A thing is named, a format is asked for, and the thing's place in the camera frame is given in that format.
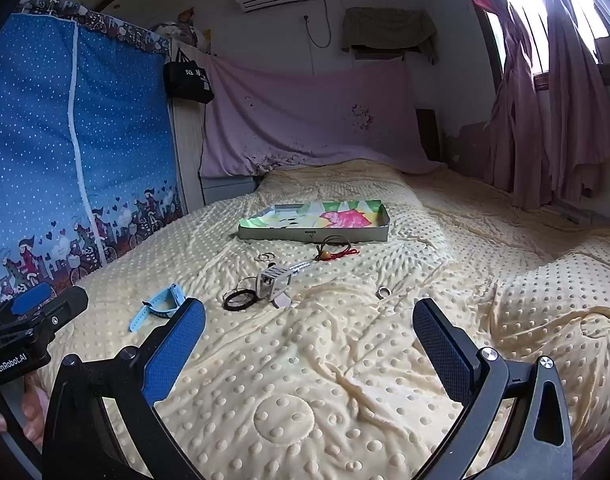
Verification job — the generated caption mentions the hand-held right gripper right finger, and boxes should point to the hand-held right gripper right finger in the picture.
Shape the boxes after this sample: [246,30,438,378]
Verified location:
[412,297,573,480]

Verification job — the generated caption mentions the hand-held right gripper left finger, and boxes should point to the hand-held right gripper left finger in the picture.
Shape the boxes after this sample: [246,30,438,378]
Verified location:
[42,297,221,480]

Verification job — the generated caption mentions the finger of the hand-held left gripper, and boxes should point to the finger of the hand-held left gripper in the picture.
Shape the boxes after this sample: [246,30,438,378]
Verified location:
[34,286,89,332]
[8,281,54,316]

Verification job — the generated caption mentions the light blue wristwatch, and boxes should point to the light blue wristwatch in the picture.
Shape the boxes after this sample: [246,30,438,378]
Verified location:
[129,283,187,333]

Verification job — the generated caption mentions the black ring bracelet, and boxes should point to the black ring bracelet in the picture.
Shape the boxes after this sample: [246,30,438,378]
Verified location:
[222,287,259,311]

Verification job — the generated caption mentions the grey plastic hair clip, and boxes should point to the grey plastic hair clip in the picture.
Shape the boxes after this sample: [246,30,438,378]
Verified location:
[255,266,294,307]

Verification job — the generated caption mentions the brown cord yellow bead necklace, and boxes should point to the brown cord yellow bead necklace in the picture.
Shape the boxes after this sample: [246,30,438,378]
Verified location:
[315,236,352,262]

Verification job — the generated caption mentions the colourful painted metal tray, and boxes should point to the colourful painted metal tray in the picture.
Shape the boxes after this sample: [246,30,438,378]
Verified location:
[237,199,391,244]

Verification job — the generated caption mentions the person's left hand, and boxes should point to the person's left hand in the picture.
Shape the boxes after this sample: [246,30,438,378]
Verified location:
[0,376,51,448]

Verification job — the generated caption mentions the yellow dotted blanket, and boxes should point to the yellow dotted blanket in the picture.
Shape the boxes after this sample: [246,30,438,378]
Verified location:
[32,157,610,480]

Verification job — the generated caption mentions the blue printed fabric wardrobe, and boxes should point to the blue printed fabric wardrobe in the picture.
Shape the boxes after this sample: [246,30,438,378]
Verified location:
[0,0,187,313]

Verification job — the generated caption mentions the grey bed headboard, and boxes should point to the grey bed headboard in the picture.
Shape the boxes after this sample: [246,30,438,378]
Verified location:
[200,173,259,206]

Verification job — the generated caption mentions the beige wooden cabinet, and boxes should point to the beige wooden cabinet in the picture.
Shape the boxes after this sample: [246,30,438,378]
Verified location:
[167,35,209,209]

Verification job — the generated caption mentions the brown wooden board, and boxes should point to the brown wooden board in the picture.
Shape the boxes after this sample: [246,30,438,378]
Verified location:
[416,108,444,162]

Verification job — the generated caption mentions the black tote bag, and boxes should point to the black tote bag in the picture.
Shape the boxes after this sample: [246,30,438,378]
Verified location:
[163,47,216,106]

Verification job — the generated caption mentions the pink curtain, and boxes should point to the pink curtain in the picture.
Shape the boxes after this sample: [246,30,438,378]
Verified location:
[455,0,610,212]

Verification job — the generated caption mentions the pink hanging sheet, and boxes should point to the pink hanging sheet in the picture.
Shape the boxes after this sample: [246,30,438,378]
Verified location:
[200,55,447,179]

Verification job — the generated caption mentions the bundle of stuffed bags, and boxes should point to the bundle of stuffed bags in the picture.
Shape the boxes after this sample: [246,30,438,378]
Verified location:
[148,7,219,56]

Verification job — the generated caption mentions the olive green cloth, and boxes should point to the olive green cloth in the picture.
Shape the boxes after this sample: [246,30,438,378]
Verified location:
[341,7,439,64]

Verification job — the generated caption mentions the window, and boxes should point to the window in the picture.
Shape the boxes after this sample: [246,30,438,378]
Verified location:
[485,0,610,77]

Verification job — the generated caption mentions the black power cable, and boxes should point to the black power cable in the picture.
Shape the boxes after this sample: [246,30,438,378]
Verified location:
[302,0,334,49]

